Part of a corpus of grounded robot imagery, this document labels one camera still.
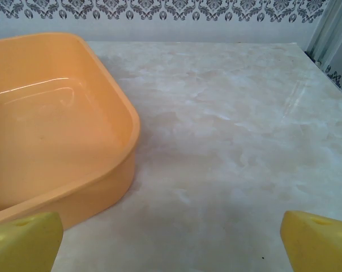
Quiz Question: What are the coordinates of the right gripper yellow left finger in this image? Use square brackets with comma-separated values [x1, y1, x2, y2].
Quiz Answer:
[0, 211, 65, 272]

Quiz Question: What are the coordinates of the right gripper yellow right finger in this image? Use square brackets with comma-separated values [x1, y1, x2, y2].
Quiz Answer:
[280, 210, 342, 272]

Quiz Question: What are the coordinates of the light orange plastic container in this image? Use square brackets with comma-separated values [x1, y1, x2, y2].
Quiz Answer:
[0, 32, 141, 228]

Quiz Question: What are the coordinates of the grey metal frame post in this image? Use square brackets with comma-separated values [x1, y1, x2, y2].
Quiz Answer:
[305, 0, 342, 75]

